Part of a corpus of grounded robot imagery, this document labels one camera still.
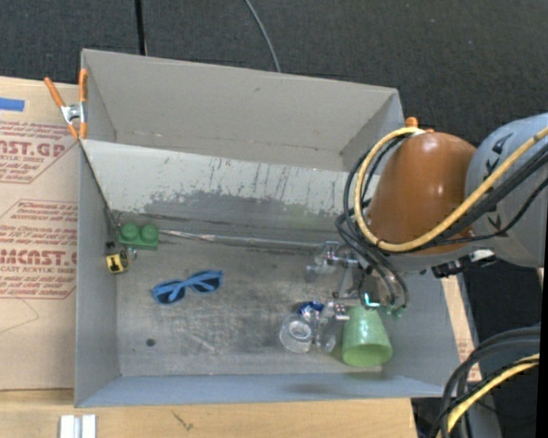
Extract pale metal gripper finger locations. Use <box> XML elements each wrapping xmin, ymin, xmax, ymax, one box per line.
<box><xmin>303</xmin><ymin>241</ymin><xmax>348</xmax><ymax>285</ymax></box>
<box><xmin>313</xmin><ymin>300</ymin><xmax>353</xmax><ymax>356</ymax></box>

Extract blue and white crumpled packet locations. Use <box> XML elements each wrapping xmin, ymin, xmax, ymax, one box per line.
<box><xmin>297</xmin><ymin>300</ymin><xmax>326</xmax><ymax>319</ymax></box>

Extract pale green cup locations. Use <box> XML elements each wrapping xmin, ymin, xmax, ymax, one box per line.
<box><xmin>340</xmin><ymin>305</ymin><xmax>396</xmax><ymax>371</ymax></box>

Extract clear glass cup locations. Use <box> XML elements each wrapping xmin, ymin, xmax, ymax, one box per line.
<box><xmin>278</xmin><ymin>311</ymin><xmax>318</xmax><ymax>355</ymax></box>

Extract grey metal bin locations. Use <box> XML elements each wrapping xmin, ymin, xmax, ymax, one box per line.
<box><xmin>58</xmin><ymin>47</ymin><xmax>481</xmax><ymax>432</ymax></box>

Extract blue sunglasses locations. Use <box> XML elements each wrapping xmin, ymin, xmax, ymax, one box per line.
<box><xmin>150</xmin><ymin>265</ymin><xmax>225</xmax><ymax>310</ymax></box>

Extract green toy brick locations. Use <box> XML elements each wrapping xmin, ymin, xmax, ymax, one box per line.
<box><xmin>116</xmin><ymin>222</ymin><xmax>161</xmax><ymax>252</ymax></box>

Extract yellow and black tape measure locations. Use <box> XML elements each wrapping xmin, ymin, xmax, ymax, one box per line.
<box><xmin>104</xmin><ymin>246</ymin><xmax>138</xmax><ymax>276</ymax></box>

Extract brown cardboard board red print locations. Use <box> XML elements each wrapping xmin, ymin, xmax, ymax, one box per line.
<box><xmin>0</xmin><ymin>75</ymin><xmax>500</xmax><ymax>424</ymax></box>

